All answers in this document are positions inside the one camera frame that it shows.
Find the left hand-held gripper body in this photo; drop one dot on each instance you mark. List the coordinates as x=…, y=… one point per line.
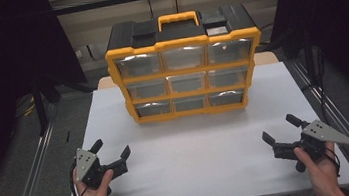
x=86, y=164

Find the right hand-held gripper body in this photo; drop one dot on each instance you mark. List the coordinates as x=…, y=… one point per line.
x=318, y=134

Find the person's right hand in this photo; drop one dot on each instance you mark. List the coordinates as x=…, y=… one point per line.
x=319, y=171

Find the small black floor object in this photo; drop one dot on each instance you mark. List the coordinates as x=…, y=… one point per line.
x=68, y=136

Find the black curtain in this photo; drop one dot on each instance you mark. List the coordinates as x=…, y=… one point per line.
x=0, y=65
x=338, y=24

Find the grid of clear plastic drawers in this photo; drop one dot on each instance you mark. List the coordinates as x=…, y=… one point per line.
x=187, y=83

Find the yellow and black drawer organizer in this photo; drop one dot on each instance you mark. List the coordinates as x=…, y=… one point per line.
x=182, y=38

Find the black stand post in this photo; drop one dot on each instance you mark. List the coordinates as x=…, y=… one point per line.
x=40, y=107

